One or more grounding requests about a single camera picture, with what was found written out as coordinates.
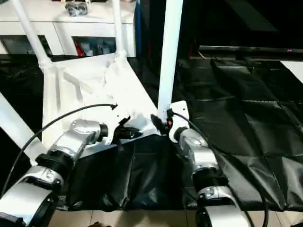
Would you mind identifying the white plastic table top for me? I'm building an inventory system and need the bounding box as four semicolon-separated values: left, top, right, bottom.
35;50;167;164

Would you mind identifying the white plastic table leg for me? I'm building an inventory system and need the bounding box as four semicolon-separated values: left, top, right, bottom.
157;0;185;122
0;93;50;166
112;0;128;62
12;0;52;70

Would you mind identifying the black plastic mat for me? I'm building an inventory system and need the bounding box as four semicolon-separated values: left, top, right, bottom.
0;53;303;212

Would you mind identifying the clear bag of dark parts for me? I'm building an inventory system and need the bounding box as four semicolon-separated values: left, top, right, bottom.
63;1;90;18

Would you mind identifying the white cabinet with glass doors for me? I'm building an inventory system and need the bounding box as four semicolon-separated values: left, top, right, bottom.
0;0;137;58

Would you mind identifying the white flat board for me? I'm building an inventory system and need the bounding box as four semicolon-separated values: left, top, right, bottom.
280;60;303;85

